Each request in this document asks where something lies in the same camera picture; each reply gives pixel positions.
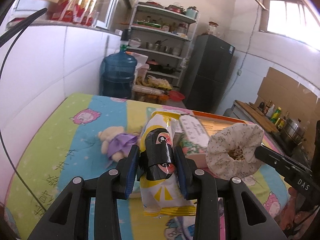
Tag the white bowl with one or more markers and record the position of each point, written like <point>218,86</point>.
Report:
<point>135,43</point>

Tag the brown cardboard sheet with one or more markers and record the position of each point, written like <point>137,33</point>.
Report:
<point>287,90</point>

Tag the blue water jug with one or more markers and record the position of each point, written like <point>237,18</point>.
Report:
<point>117,75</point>

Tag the steel mixing bowl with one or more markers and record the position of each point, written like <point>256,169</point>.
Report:
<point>153,46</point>

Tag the sliding window frame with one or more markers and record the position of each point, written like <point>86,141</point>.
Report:
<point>113,2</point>

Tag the clear drinking glass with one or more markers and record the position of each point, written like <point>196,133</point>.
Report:
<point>97,20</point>

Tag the white floral fabric cap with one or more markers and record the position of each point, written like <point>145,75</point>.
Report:
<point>225,142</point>

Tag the small high window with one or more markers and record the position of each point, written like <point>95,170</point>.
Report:
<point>290,17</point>

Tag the flat red lid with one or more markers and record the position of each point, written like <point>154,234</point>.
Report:
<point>153,3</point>

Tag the wooden cutting board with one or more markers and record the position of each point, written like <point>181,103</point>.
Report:
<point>255,115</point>

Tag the cream teddy bear purple dress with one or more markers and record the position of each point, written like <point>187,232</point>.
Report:
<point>112,135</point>

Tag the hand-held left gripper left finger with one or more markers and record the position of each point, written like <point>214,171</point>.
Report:
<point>132,170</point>

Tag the printed cartoon blanket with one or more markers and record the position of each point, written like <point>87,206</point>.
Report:
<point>62,142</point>

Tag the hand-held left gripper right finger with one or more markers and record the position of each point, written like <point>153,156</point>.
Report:
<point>181,172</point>

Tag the black water pump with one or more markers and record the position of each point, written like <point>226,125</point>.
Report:
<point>125,38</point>

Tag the glass jar with lid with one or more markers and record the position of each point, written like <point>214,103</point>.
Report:
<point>213,28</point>

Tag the white flour bag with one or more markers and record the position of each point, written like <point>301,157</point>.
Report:
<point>137,58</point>

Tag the yellow black snack packet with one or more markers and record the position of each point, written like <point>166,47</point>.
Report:
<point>160,125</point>

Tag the red rimmed pan lid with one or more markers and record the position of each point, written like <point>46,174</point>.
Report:
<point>175,8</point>

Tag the small steel pot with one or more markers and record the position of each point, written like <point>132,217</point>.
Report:
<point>168,49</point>

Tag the grey metal shelf rack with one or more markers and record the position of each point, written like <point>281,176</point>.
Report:
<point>162,36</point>

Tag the floral tissue box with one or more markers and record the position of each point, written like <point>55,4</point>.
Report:
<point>192,135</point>

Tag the green white carton box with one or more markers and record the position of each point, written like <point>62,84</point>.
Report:
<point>160,108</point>

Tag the bunch of bananas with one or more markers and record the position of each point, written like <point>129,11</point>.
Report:
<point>142,81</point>

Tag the stack of white bowls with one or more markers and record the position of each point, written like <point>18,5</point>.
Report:
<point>177,51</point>

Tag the dark grey fridge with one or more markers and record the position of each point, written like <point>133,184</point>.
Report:
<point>207,75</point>

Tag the row of seasoning jars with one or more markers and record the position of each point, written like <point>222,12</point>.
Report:
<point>162,25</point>

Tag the teal canister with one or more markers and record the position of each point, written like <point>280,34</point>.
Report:
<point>192,13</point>

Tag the steel cooking pot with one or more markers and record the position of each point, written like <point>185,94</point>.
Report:
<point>292,130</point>

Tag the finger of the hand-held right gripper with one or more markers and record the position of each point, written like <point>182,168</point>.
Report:
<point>280,165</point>

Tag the red plastic basket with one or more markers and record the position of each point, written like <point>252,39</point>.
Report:
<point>177,95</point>

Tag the black pot with red lid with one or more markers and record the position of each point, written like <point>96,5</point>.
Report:
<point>153,65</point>

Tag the black wok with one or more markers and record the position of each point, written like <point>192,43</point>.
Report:
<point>170,69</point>

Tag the row of condiment bottles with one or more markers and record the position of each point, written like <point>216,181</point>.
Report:
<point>273,115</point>

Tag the orange cardboard box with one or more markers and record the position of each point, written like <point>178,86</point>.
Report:
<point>212,125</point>

